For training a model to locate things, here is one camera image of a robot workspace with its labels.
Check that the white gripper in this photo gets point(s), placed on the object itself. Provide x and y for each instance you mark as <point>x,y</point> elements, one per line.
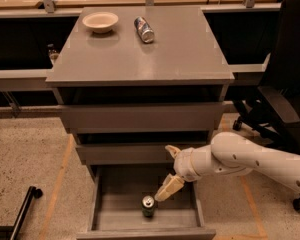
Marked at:
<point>183,164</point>

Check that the green soda can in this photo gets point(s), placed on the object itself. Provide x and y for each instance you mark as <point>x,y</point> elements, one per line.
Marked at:
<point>148,206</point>

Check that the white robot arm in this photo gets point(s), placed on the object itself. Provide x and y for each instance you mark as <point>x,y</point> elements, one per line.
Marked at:
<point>229,154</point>

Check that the grey middle drawer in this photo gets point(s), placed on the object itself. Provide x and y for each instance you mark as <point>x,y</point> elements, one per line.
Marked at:
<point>114,154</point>

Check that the grey top drawer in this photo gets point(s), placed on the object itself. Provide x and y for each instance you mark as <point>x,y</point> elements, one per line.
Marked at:
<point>142,117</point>

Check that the grey open bottom drawer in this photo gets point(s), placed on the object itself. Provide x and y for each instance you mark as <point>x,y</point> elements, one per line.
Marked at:
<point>116,212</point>

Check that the grey drawer cabinet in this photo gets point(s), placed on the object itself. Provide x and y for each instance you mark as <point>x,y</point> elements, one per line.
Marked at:
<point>183,64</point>

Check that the blue silver soda can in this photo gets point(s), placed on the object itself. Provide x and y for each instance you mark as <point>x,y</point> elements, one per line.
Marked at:
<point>144,30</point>

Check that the black office chair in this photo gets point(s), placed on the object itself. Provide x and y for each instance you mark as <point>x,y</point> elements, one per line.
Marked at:
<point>273,109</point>

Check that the white bowl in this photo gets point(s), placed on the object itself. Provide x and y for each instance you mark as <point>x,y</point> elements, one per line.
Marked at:
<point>100,22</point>

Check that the black wheeled stand base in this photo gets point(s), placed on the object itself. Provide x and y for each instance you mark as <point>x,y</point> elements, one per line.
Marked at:
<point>12,232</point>

